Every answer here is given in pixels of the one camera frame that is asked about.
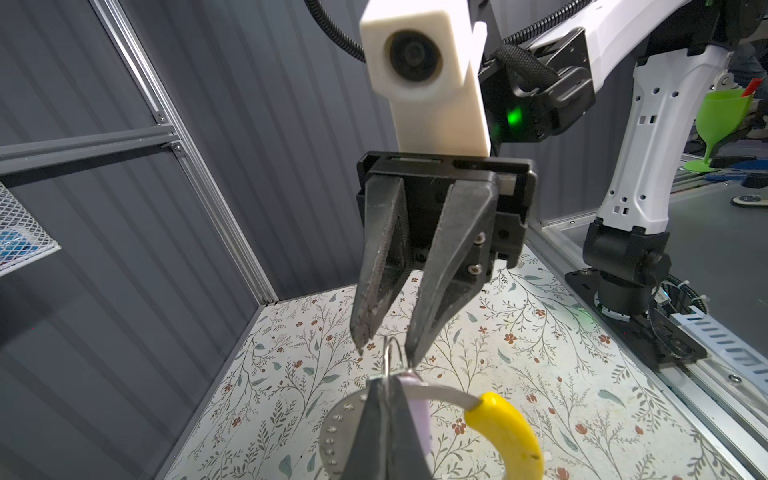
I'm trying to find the white slotted cable duct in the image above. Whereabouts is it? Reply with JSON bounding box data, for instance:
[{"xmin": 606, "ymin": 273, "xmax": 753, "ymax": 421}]
[{"xmin": 672, "ymin": 307, "xmax": 767, "ymax": 397}]

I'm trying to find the green plastic goblet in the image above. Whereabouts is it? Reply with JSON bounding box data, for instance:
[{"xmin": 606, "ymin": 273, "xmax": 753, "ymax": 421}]
[{"xmin": 683, "ymin": 88, "xmax": 753, "ymax": 173}]

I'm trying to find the aluminium mounting rail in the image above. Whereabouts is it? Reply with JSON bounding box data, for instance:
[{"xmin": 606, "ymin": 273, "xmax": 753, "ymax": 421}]
[{"xmin": 528, "ymin": 213, "xmax": 767, "ymax": 479}]

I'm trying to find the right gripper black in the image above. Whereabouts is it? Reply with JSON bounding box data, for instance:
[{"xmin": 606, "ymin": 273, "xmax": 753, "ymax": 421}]
[{"xmin": 350, "ymin": 151, "xmax": 537, "ymax": 368}]

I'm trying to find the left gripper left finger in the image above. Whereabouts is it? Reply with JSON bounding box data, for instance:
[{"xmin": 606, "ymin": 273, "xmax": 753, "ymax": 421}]
[{"xmin": 341, "ymin": 377, "xmax": 392, "ymax": 480}]

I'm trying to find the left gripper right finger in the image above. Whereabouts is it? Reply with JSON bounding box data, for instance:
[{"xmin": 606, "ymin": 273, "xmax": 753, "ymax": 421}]
[{"xmin": 389, "ymin": 384, "xmax": 433, "ymax": 479}]

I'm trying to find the aluminium frame crossbar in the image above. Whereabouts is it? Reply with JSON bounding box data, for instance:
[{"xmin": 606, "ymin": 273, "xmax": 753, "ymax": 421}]
[{"xmin": 1, "ymin": 124, "xmax": 179, "ymax": 176}]

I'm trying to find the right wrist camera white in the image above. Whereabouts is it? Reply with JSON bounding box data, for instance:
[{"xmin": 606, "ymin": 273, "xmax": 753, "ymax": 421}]
[{"xmin": 359, "ymin": 1, "xmax": 491, "ymax": 158}]

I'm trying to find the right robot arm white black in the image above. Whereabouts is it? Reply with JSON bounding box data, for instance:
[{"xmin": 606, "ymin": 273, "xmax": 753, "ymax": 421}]
[{"xmin": 349, "ymin": 1, "xmax": 767, "ymax": 366}]

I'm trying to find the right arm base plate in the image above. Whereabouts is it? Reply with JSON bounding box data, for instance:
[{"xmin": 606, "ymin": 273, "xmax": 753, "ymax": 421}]
[{"xmin": 565, "ymin": 269, "xmax": 708, "ymax": 371}]

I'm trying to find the brass key purple tag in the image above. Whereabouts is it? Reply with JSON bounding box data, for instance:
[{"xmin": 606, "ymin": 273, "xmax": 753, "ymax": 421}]
[{"xmin": 398, "ymin": 370, "xmax": 431, "ymax": 456}]

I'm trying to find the white wire mesh basket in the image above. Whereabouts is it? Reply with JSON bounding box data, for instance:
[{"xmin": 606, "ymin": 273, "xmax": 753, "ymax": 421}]
[{"xmin": 0, "ymin": 184, "xmax": 61, "ymax": 276}]

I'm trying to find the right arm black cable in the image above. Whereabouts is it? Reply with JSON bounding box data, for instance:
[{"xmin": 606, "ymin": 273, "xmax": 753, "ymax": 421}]
[{"xmin": 302, "ymin": 0, "xmax": 595, "ymax": 91}]

